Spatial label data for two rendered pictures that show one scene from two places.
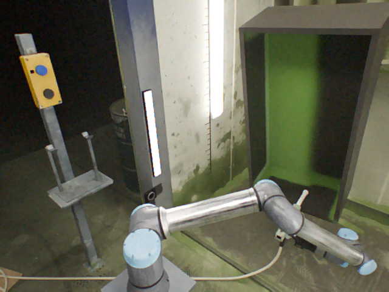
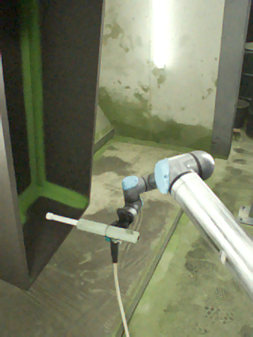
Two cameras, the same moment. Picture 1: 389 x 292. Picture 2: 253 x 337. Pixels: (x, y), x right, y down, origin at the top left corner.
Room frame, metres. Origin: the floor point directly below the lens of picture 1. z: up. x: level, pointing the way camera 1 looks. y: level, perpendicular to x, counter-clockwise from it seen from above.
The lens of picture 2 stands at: (1.47, 0.43, 1.50)
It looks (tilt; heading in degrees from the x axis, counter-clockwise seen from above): 32 degrees down; 254
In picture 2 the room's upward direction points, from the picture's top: 4 degrees counter-clockwise
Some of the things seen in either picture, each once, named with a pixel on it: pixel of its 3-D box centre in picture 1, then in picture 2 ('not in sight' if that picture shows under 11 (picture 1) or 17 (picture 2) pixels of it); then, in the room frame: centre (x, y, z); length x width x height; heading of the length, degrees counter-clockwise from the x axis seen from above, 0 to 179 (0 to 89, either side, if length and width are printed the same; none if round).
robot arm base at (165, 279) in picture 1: (147, 278); not in sight; (0.84, 0.23, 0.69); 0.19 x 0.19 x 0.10
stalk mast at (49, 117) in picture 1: (66, 174); not in sight; (1.53, 0.80, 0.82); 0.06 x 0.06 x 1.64; 46
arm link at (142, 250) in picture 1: (143, 254); not in sight; (0.85, 0.23, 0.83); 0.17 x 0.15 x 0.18; 5
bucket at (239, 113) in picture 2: not in sight; (235, 113); (-0.74, -2.37, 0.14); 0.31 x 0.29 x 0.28; 46
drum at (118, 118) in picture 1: (146, 145); not in sight; (2.60, 0.49, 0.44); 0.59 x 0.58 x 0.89; 27
